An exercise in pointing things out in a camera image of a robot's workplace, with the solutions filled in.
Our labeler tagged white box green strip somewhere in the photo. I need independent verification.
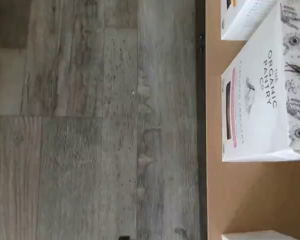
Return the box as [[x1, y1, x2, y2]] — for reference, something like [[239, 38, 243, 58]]
[[221, 231, 287, 240]]

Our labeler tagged wooden shelf board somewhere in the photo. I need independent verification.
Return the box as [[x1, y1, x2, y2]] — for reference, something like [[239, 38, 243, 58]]
[[204, 0, 300, 240]]

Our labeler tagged white box pink strip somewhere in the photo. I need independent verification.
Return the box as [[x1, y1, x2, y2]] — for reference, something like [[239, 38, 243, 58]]
[[220, 2, 300, 163]]

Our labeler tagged white box yellow strip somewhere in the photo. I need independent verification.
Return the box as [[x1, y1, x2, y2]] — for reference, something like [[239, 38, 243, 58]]
[[219, 0, 285, 41]]

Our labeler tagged black metal shelf frame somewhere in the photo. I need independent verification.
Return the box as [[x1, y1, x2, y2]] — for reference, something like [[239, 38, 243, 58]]
[[196, 0, 208, 240]]

